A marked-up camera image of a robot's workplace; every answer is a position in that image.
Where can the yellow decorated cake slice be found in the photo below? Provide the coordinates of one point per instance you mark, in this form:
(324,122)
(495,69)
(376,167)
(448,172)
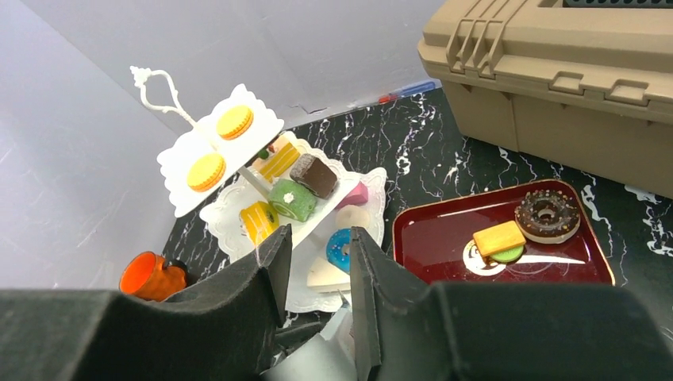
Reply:
(260,220)

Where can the white coconut ball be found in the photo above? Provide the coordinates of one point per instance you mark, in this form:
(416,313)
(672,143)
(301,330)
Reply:
(352,215)

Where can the green swirl roll cake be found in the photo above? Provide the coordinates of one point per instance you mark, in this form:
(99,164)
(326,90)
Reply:
(292,200)

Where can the orange plastic cup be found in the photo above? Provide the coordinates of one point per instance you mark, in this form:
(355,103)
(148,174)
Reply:
(152,277)

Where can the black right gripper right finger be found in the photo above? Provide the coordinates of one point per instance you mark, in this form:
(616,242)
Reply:
(406,329)

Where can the yellow layered cake piece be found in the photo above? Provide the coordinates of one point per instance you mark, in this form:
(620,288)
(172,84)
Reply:
(281,155)

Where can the blue sprinkled donut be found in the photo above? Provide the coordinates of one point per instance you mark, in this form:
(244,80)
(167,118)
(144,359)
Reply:
(338,250)

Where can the green round macaron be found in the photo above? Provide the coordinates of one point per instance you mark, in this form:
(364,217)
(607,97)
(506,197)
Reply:
(508,256)

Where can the round sandwich biscuit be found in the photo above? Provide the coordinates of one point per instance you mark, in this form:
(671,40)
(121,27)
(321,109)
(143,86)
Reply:
(234,122)
(206,172)

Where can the chocolate sprinkled donut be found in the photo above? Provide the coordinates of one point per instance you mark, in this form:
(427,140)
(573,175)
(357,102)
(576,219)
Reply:
(548,216)

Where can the pink rectangular cake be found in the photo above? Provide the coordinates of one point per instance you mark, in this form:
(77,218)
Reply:
(357,196)

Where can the red dessert tray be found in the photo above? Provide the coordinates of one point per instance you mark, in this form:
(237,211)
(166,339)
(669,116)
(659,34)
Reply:
(434,242)

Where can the chocolate swirl roll cake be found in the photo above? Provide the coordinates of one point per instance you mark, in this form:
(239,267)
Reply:
(315,175)

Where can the white three-tier cake stand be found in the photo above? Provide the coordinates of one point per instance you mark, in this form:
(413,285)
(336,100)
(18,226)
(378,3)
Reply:
(242,185)

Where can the metal serving tongs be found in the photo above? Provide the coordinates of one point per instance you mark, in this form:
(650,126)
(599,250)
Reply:
(328,355)

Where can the tan plastic toolbox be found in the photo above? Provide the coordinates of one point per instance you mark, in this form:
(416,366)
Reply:
(587,84)

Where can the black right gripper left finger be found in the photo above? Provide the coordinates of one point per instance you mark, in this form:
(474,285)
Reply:
(221,328)

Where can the yellow cheesecake with cherry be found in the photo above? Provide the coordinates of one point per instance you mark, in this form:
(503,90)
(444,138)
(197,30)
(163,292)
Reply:
(498,238)

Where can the white triangle cake slice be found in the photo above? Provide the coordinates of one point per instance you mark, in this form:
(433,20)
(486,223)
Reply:
(323,277)

